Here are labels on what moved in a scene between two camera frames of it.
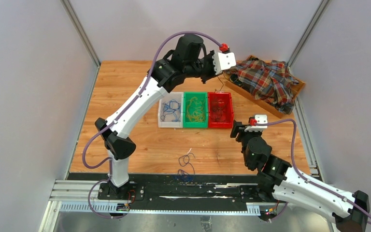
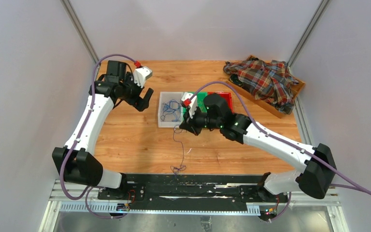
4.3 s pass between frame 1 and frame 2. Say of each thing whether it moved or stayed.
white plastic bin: stayed
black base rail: stayed
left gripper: moved
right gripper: moved
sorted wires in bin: stayed
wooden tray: stayed
